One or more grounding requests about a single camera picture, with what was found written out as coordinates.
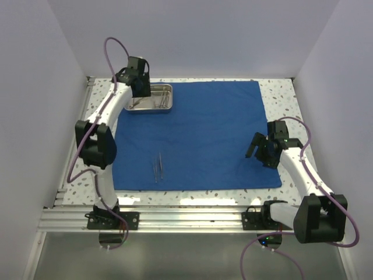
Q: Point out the stainless steel instrument tray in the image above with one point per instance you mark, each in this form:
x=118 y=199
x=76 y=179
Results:
x=155 y=88

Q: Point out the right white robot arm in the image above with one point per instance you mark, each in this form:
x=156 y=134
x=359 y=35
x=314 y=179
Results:
x=321 y=215

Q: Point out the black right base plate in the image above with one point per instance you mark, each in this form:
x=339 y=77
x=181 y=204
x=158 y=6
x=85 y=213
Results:
x=258 y=218

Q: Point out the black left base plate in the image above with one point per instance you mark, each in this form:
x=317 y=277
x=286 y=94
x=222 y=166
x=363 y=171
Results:
x=110 y=222

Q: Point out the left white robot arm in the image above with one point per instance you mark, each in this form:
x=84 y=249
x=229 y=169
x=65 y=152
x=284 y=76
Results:
x=96 y=145

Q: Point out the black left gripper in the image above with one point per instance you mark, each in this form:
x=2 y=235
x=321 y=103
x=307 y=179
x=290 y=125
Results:
x=146 y=90

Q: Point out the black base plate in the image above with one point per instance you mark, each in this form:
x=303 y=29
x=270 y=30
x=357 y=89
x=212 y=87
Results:
x=110 y=222
x=258 y=218

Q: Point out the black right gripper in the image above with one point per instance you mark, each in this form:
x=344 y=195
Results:
x=259 y=140

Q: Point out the blue surgical drape cloth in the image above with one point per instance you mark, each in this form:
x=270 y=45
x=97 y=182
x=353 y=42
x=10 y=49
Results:
x=203 y=141

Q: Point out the steel tweezers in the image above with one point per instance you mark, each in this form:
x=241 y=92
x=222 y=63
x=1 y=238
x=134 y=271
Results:
x=161 y=166
x=155 y=169

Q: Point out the aluminium front rail frame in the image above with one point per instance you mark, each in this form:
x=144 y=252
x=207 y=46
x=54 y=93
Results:
x=155 y=219

